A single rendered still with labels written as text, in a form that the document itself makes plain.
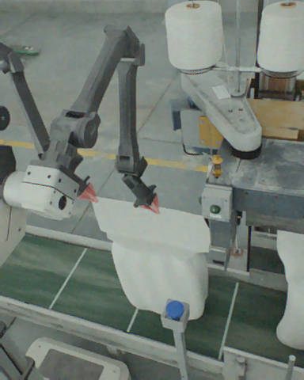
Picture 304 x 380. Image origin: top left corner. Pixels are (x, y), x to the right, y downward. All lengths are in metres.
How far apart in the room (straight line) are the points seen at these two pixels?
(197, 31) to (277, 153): 0.41
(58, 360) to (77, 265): 0.47
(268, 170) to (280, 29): 0.37
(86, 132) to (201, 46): 0.43
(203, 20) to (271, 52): 0.20
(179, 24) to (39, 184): 0.59
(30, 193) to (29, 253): 1.46
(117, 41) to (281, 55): 0.46
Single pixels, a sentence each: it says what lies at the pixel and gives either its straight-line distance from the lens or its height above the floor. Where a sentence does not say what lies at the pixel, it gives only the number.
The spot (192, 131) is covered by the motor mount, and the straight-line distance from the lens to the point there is 1.53.
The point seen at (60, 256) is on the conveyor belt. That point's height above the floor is 0.38.
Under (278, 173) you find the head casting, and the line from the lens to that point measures 1.15.
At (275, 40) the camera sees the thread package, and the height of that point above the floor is 1.62.
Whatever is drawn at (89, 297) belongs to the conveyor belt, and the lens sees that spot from 2.12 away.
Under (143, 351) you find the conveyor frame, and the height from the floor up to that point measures 0.29.
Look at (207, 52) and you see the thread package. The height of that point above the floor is 1.58.
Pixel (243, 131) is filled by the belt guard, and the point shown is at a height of 1.42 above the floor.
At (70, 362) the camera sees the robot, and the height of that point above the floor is 0.26.
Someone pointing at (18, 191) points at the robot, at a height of 1.47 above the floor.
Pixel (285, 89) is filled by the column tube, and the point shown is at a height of 1.36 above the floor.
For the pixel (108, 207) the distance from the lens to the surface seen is 1.63.
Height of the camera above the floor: 2.08
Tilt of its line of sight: 40 degrees down
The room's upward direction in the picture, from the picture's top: 9 degrees counter-clockwise
